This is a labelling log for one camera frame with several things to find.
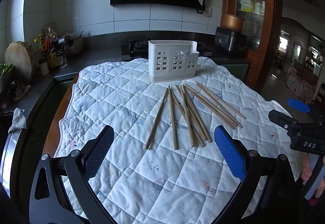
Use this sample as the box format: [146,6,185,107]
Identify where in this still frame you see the white quilted cloth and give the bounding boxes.
[54,56,305,224]

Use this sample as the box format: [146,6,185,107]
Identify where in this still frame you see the dark sauce bottle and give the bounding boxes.
[34,34,46,61]

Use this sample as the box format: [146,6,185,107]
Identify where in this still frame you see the wooden glass cabinet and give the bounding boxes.
[220,0,283,92]

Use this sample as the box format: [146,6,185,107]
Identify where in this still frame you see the white utensil holder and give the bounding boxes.
[148,40,199,83]

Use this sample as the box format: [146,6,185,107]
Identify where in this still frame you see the white play fence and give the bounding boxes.
[286,75,315,101]

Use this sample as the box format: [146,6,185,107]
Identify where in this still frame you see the grey dishcloth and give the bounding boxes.
[8,108,27,134]

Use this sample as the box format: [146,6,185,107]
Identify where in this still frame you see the round wooden cutting board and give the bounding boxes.
[4,41,37,85]

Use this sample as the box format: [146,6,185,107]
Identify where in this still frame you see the metal cooking pot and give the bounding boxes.
[59,32,84,57]

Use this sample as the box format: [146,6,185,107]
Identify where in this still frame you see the small white jar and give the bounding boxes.
[39,58,50,76]

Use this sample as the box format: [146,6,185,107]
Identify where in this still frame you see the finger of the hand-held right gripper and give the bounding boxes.
[288,98,311,114]
[268,109,300,136]

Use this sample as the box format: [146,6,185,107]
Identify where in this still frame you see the gas stove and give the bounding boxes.
[128,39,153,58]

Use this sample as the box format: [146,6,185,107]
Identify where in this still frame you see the black kitchen appliance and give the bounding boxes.
[215,27,248,53]

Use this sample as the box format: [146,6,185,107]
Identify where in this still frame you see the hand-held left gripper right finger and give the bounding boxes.
[214,125,309,224]

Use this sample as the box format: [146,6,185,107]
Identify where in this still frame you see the pile of wooden chopsticks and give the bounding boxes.
[145,82,246,151]

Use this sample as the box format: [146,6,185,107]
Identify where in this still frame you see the green vegetables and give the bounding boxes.
[0,63,14,78]

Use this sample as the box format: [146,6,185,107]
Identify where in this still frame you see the dark kitchen counter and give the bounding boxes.
[0,30,250,123]

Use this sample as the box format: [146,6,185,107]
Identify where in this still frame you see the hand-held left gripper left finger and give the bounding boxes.
[29,125,118,224]

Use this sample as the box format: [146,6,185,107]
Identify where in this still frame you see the person's right hand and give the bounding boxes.
[301,156,313,182]

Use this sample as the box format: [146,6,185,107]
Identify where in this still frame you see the copper pot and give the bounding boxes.
[225,13,246,32]

